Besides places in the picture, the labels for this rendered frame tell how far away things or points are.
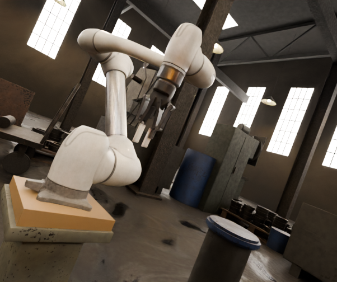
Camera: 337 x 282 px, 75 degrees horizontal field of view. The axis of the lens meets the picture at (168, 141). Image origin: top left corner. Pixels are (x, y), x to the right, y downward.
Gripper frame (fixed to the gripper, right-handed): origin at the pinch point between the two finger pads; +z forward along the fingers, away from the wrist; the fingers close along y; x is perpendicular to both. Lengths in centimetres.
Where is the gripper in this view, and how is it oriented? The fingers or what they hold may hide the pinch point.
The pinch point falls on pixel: (143, 136)
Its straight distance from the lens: 78.8
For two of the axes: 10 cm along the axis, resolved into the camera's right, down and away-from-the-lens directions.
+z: -4.2, 9.1, 0.6
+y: -7.9, -4.0, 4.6
